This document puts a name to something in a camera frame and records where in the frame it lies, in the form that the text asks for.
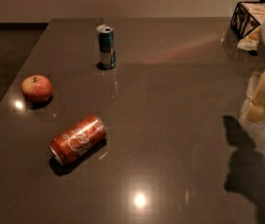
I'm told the red apple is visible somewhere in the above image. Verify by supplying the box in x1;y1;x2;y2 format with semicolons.
21;75;52;103

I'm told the blue silver energy drink can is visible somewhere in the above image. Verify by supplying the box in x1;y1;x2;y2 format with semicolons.
96;24;116;69

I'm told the black wire basket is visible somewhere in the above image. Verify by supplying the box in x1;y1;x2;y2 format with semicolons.
230;2;260;39

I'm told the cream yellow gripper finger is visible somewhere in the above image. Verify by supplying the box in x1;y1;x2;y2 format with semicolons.
243;102;265;123

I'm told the red coke can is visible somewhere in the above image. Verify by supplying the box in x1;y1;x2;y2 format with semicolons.
49;115;106;166

